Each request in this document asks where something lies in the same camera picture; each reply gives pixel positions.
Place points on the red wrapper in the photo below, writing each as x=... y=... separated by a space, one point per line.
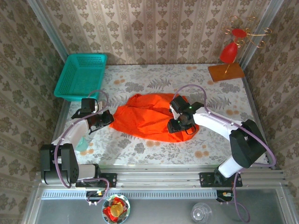
x=108 y=212

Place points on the small connector board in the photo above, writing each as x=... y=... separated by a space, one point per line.
x=224 y=194
x=93 y=193

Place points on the floral tablecloth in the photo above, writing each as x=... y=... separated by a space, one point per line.
x=163 y=77

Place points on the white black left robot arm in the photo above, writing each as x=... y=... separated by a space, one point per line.
x=77 y=130

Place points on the pale teal translucent object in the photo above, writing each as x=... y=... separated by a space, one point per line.
x=82 y=144

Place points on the patterned bowl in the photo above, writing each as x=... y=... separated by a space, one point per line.
x=108 y=200

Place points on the teal plastic basket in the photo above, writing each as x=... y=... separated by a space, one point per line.
x=77 y=70

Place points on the aluminium corner post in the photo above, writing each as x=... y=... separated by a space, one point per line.
x=261 y=32
x=46 y=25

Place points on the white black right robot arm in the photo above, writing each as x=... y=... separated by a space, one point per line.
x=215 y=121

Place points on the orange t-shirt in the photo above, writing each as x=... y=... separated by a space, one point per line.
x=144 y=116

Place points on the clear glass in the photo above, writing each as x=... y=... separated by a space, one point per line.
x=201 y=212

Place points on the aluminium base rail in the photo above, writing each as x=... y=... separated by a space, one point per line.
x=158 y=179

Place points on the yellow food piece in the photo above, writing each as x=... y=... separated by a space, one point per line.
x=116 y=208

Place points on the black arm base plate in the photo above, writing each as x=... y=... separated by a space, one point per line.
x=205 y=179
x=112 y=179

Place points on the grey metal shelf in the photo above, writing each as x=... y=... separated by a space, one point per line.
x=163 y=212

